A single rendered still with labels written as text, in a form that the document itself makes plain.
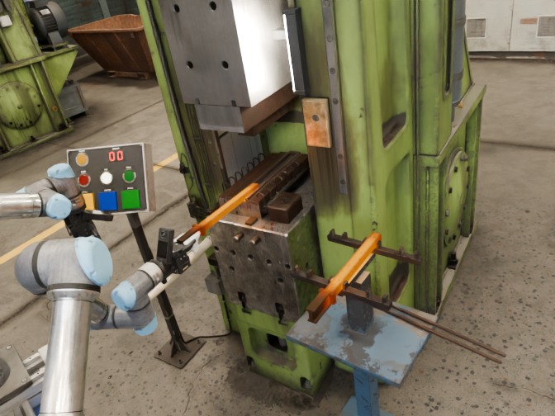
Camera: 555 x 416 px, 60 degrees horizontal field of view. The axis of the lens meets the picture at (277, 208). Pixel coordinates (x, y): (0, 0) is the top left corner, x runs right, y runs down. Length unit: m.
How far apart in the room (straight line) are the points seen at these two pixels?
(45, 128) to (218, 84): 5.06
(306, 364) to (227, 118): 1.12
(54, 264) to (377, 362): 0.93
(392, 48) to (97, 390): 2.12
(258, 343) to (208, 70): 1.30
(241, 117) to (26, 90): 4.97
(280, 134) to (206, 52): 0.70
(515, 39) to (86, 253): 6.10
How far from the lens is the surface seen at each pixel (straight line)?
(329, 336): 1.60
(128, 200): 2.03
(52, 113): 6.62
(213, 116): 1.74
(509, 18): 6.72
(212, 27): 1.62
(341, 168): 1.72
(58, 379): 1.18
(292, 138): 2.20
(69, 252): 1.20
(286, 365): 2.30
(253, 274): 1.96
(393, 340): 1.58
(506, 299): 2.85
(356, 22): 1.53
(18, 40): 6.52
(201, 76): 1.71
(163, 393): 2.58
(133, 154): 2.03
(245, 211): 1.87
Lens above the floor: 1.87
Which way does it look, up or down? 30 degrees down
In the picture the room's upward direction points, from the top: 10 degrees counter-clockwise
